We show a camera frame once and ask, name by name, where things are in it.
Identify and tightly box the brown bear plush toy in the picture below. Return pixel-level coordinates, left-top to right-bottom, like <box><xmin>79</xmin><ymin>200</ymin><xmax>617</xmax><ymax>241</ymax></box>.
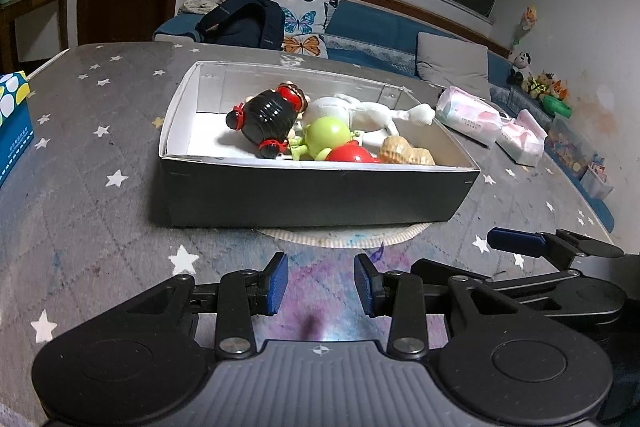
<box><xmin>527</xmin><ymin>71</ymin><xmax>556</xmax><ymax>100</ymax></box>

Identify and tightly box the blue dotted tissue box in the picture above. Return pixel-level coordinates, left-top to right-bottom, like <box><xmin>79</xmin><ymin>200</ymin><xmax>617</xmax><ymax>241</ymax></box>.
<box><xmin>0</xmin><ymin>71</ymin><xmax>36</xmax><ymax>188</ymax></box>

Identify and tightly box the black cardboard box white inside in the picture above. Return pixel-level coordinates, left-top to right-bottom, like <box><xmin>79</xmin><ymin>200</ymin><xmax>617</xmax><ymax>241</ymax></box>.
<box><xmin>159</xmin><ymin>61</ymin><xmax>481</xmax><ymax>229</ymax></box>

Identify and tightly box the wooden side table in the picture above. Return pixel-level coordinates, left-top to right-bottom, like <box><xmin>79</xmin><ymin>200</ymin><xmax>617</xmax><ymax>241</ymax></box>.
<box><xmin>0</xmin><ymin>0</ymin><xmax>71</xmax><ymax>74</ymax></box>

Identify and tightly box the butterfly print pillow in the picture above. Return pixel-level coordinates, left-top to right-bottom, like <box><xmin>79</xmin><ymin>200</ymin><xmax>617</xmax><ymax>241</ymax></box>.
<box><xmin>222</xmin><ymin>0</ymin><xmax>341</xmax><ymax>58</ymax></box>

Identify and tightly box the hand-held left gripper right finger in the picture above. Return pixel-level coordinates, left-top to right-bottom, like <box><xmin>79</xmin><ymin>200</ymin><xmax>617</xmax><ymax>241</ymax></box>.
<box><xmin>354</xmin><ymin>252</ymin><xmax>525</xmax><ymax>361</ymax></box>

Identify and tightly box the green toy figure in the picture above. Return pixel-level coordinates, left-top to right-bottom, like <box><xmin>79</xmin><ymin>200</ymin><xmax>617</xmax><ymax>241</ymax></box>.
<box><xmin>287</xmin><ymin>117</ymin><xmax>362</xmax><ymax>162</ymax></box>

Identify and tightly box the grey starred tablecloth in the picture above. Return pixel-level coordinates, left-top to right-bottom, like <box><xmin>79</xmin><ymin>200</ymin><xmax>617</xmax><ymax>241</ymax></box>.
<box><xmin>0</xmin><ymin>41</ymin><xmax>617</xmax><ymax>358</ymax></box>

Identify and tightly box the orange fox plush toy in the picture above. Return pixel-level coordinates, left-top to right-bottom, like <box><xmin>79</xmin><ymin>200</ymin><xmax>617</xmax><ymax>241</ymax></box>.
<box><xmin>548</xmin><ymin>79</ymin><xmax>572</xmax><ymax>104</ymax></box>

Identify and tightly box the dark blue backpack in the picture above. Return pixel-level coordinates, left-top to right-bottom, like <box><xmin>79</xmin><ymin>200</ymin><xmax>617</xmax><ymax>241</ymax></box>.
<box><xmin>195</xmin><ymin>0</ymin><xmax>285</xmax><ymax>52</ymax></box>

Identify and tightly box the green plastic bowl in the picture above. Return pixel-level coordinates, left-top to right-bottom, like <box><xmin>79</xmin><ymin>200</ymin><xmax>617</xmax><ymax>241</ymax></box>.
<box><xmin>542</xmin><ymin>94</ymin><xmax>575</xmax><ymax>118</ymax></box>

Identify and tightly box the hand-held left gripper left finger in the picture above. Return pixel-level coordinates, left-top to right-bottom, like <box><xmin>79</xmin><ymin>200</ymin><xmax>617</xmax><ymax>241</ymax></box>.
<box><xmin>120</xmin><ymin>252</ymin><xmax>291</xmax><ymax>361</ymax></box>

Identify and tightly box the small clear plastic box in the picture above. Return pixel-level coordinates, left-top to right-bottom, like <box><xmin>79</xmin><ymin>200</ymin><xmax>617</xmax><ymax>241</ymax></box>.
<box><xmin>580</xmin><ymin>154</ymin><xmax>615</xmax><ymax>200</ymax></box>

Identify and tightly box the tan peanut toy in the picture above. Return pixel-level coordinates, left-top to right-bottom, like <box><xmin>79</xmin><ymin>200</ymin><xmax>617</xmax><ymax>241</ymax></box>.
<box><xmin>378</xmin><ymin>136</ymin><xmax>436</xmax><ymax>166</ymax></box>

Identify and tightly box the blue sofa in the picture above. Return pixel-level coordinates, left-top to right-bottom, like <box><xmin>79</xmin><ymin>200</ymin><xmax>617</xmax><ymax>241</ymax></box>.
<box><xmin>152</xmin><ymin>0</ymin><xmax>617</xmax><ymax>233</ymax></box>

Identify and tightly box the small pink tissue pack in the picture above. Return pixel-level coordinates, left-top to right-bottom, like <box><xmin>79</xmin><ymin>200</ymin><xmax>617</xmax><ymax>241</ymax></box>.
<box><xmin>497</xmin><ymin>109</ymin><xmax>549</xmax><ymax>166</ymax></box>

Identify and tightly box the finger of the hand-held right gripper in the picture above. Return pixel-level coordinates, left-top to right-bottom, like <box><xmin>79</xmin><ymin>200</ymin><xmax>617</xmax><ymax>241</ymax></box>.
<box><xmin>487</xmin><ymin>228</ymin><xmax>624</xmax><ymax>271</ymax></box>
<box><xmin>410</xmin><ymin>258</ymin><xmax>582</xmax><ymax>295</ymax></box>

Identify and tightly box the flower plush toy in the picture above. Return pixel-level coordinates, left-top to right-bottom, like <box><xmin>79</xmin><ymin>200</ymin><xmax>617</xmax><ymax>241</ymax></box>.
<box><xmin>512</xmin><ymin>4</ymin><xmax>539</xmax><ymax>48</ymax></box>

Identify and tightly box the white patterned round cushion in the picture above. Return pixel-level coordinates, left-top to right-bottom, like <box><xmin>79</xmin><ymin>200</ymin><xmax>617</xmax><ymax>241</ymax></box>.
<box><xmin>180</xmin><ymin>0</ymin><xmax>224</xmax><ymax>16</ymax></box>

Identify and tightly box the grey cushion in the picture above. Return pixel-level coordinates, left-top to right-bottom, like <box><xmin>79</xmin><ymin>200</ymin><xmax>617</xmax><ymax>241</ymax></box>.
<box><xmin>414</xmin><ymin>32</ymin><xmax>493</xmax><ymax>100</ymax></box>

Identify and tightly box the black and red toy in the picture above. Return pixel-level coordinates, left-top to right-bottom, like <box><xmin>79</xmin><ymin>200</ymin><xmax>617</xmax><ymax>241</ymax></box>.
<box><xmin>225</xmin><ymin>82</ymin><xmax>308</xmax><ymax>158</ymax></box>

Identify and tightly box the panda plush toy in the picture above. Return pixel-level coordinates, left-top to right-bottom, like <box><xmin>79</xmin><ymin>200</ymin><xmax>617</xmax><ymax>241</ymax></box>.
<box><xmin>506</xmin><ymin>49</ymin><xmax>534</xmax><ymax>88</ymax></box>

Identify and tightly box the clear plastic toy bin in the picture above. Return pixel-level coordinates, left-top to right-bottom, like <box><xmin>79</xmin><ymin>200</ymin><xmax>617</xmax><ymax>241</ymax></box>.
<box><xmin>545</xmin><ymin>114</ymin><xmax>599</xmax><ymax>180</ymax></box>

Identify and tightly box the white plush doll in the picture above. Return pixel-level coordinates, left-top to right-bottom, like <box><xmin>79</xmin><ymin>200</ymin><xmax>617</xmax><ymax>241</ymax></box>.
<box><xmin>302</xmin><ymin>93</ymin><xmax>437</xmax><ymax>148</ymax></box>

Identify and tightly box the large pink tissue pack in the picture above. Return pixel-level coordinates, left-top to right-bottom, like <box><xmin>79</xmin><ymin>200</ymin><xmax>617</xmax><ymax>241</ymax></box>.
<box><xmin>435</xmin><ymin>86</ymin><xmax>506</xmax><ymax>148</ymax></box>

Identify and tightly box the red round toy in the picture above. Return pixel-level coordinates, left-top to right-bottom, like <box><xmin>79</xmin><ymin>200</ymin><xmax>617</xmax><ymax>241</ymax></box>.
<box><xmin>325</xmin><ymin>144</ymin><xmax>384</xmax><ymax>164</ymax></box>

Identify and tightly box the round woven mat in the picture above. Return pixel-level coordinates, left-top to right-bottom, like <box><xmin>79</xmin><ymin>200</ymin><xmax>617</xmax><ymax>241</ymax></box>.
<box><xmin>252</xmin><ymin>222</ymin><xmax>434</xmax><ymax>251</ymax></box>

